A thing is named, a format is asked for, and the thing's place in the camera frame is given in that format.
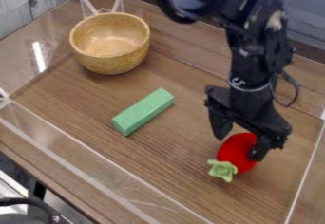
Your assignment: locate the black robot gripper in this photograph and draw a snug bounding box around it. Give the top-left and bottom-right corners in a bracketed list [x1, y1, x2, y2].
[204, 85, 291, 161]

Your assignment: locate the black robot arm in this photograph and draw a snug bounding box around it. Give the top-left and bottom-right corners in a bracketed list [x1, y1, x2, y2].
[155, 0, 296, 161]

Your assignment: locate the red plush strawberry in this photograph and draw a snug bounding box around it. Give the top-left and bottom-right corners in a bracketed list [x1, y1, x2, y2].
[207, 133, 256, 183]

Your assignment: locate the green rectangular block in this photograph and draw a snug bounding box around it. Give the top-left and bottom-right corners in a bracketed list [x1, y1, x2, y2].
[112, 87, 175, 136]

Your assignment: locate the wooden bowl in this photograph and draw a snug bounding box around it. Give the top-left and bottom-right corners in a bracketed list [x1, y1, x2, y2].
[68, 12, 151, 75]

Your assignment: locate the clear acrylic tray wall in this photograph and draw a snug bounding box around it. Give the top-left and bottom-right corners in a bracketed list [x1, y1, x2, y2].
[0, 0, 325, 224]

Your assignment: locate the black cable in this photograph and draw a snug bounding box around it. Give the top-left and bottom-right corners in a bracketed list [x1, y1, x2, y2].
[0, 197, 58, 224]

